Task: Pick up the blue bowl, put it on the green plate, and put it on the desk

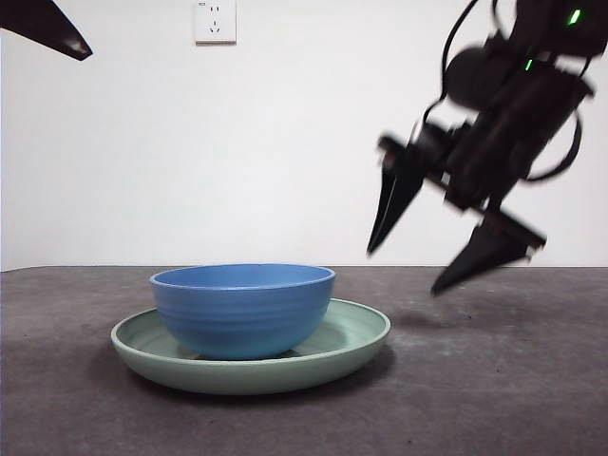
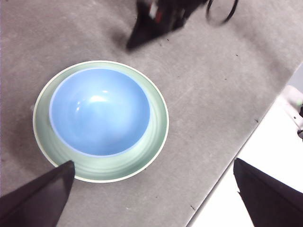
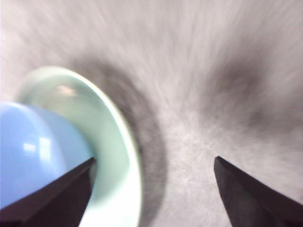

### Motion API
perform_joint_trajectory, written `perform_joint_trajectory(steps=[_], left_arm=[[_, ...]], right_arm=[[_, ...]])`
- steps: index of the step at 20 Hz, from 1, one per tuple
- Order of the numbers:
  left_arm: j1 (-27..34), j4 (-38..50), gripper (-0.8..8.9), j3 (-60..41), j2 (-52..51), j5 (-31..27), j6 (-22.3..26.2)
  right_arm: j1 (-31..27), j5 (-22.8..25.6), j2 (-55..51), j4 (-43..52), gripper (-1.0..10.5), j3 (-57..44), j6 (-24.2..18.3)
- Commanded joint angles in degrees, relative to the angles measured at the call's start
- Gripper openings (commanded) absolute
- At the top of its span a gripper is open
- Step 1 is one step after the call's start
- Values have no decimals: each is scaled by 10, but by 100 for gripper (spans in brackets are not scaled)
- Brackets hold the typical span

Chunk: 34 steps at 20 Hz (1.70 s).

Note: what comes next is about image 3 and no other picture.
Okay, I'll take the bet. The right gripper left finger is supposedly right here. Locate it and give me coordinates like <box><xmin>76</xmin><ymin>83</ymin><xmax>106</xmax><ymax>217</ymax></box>
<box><xmin>0</xmin><ymin>157</ymin><xmax>97</xmax><ymax>227</ymax></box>

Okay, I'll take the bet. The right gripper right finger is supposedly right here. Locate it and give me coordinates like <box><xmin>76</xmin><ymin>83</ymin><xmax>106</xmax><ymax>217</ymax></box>
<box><xmin>214</xmin><ymin>156</ymin><xmax>303</xmax><ymax>227</ymax></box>

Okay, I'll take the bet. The blue ribbed bowl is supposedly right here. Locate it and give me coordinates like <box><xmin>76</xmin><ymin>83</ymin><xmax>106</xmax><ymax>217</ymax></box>
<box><xmin>0</xmin><ymin>101</ymin><xmax>96</xmax><ymax>211</ymax></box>

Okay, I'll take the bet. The pale green plate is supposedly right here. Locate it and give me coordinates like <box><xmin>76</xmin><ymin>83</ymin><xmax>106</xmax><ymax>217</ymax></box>
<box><xmin>14</xmin><ymin>66</ymin><xmax>143</xmax><ymax>227</ymax></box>

